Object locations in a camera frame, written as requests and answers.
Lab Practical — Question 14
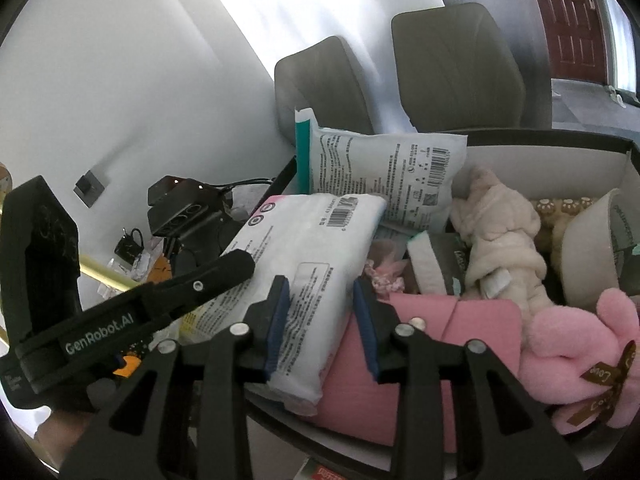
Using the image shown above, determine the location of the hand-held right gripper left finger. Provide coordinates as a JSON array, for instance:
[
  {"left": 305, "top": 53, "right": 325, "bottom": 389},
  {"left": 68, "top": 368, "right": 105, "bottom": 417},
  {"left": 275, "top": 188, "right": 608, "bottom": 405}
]
[{"left": 60, "top": 275, "right": 291, "bottom": 480}]

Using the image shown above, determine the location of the white tissue pack pink label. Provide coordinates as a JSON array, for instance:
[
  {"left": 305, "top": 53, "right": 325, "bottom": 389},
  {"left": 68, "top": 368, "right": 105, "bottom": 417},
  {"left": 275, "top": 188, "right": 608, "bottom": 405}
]
[{"left": 180, "top": 194, "right": 388, "bottom": 417}]

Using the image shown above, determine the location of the white slipper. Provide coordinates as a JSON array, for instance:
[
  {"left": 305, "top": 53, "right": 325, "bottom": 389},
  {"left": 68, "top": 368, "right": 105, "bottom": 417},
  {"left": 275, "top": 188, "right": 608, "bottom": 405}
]
[{"left": 607, "top": 85, "right": 633, "bottom": 109}]

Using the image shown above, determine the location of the black camera device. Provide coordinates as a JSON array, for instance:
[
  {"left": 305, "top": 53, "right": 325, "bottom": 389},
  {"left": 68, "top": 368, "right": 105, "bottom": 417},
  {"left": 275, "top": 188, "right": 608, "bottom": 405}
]
[{"left": 146, "top": 175, "right": 236, "bottom": 271}]

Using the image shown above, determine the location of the white tape roll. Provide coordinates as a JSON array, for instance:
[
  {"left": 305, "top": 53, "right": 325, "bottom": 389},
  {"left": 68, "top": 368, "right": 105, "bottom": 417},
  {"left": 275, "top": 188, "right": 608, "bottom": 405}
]
[{"left": 559, "top": 187, "right": 640, "bottom": 308}]

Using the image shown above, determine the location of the grey upholstered chair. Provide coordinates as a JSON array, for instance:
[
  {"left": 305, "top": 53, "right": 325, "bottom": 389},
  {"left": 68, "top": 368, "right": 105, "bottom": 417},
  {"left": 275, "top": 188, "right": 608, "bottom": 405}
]
[
  {"left": 274, "top": 36, "right": 376, "bottom": 148},
  {"left": 391, "top": 2, "right": 553, "bottom": 133}
]

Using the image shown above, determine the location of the grey wall socket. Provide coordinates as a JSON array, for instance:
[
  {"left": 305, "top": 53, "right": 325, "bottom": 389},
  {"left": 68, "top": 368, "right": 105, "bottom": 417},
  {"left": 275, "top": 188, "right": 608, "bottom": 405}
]
[{"left": 74, "top": 170, "right": 108, "bottom": 207}]

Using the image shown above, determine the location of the paw print cushion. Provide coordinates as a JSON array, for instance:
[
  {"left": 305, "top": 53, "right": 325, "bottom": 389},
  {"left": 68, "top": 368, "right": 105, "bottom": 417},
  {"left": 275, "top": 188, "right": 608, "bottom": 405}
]
[{"left": 529, "top": 196, "right": 596, "bottom": 228}]

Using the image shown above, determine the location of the black storage box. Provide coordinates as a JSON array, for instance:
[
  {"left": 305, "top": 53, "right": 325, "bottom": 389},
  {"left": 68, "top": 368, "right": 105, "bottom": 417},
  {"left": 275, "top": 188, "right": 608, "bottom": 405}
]
[{"left": 245, "top": 127, "right": 640, "bottom": 476}]

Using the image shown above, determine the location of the brown panelled door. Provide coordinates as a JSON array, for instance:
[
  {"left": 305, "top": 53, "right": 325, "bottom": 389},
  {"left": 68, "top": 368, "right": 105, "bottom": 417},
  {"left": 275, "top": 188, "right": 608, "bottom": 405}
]
[{"left": 522, "top": 0, "right": 608, "bottom": 86}]

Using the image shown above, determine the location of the cream plush toy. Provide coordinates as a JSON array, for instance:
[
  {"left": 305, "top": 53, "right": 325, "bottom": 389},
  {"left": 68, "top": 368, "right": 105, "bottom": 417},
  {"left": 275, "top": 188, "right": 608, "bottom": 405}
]
[{"left": 449, "top": 167, "right": 556, "bottom": 321}]

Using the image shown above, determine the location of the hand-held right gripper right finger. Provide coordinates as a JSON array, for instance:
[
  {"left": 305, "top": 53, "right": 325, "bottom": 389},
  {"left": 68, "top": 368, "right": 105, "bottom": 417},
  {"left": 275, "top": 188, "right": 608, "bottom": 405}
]
[{"left": 352, "top": 277, "right": 586, "bottom": 480}]

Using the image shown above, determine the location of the grey green folded cloth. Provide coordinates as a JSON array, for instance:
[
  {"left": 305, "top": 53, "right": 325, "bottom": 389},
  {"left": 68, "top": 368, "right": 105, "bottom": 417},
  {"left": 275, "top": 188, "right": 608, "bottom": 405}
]
[{"left": 406, "top": 232, "right": 471, "bottom": 297}]

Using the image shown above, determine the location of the pink scrunchie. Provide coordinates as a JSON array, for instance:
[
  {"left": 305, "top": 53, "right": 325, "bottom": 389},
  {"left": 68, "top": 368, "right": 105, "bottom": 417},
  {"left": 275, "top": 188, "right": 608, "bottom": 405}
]
[{"left": 364, "top": 259, "right": 407, "bottom": 295}]

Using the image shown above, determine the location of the pink plush toy brown ribbon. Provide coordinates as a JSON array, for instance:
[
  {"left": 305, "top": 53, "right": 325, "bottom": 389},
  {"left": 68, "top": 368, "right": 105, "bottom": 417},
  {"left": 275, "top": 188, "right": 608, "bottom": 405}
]
[{"left": 517, "top": 287, "right": 640, "bottom": 436}]

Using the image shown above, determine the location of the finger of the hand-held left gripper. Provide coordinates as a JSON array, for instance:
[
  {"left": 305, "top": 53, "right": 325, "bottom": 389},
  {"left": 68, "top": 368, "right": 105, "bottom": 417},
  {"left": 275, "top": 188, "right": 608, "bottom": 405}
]
[{"left": 140, "top": 249, "right": 256, "bottom": 331}]

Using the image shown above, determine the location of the orange plush toy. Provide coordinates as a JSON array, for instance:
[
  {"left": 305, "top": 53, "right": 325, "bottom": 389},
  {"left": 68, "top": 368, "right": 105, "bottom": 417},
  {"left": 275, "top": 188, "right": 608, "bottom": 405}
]
[{"left": 112, "top": 352, "right": 148, "bottom": 378}]

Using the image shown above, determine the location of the small black plug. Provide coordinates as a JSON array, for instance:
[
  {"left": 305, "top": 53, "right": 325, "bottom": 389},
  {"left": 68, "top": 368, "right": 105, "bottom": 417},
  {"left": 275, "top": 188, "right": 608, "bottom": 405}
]
[{"left": 114, "top": 228, "right": 145, "bottom": 266}]

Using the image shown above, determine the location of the pink fabric pouch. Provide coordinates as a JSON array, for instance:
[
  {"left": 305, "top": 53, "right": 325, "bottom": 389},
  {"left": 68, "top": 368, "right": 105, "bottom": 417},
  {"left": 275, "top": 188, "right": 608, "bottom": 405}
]
[{"left": 312, "top": 292, "right": 523, "bottom": 448}]

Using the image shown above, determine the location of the teal white pack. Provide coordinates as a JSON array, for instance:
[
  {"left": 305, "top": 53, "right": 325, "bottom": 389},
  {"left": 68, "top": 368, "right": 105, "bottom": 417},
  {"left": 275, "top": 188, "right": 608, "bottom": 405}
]
[{"left": 294, "top": 107, "right": 315, "bottom": 196}]

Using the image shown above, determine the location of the white wipes pack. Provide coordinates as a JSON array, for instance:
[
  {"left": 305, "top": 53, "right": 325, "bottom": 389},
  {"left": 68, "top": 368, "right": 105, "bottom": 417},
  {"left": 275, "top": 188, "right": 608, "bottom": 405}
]
[{"left": 307, "top": 122, "right": 468, "bottom": 233}]

